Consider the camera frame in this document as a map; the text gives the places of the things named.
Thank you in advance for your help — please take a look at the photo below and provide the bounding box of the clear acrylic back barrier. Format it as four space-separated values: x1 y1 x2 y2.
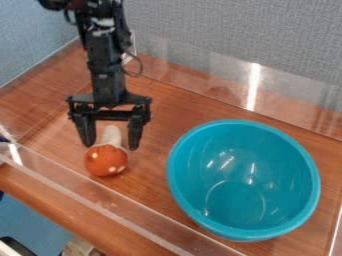
133 34 342 141

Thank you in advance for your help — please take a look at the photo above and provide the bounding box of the clear acrylic front barrier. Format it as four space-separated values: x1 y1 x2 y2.
0 125 246 256

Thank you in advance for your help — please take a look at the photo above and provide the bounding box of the clear acrylic barrier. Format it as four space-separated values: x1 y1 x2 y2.
0 42 89 134
133 34 342 141
0 125 246 256

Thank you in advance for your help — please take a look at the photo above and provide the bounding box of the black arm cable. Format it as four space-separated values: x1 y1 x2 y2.
120 49 145 78

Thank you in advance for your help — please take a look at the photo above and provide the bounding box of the blue plastic bowl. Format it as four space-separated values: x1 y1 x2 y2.
166 119 321 242

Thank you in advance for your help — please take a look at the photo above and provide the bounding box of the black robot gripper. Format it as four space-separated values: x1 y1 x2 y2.
66 92 153 151

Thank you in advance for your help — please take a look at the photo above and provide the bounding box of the brown plush mushroom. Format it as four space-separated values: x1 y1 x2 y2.
85 125 129 177

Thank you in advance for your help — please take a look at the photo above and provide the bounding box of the clear acrylic left barrier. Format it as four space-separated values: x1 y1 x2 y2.
0 42 89 134

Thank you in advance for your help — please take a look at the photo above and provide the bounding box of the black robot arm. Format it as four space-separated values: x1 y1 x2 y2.
38 0 153 150

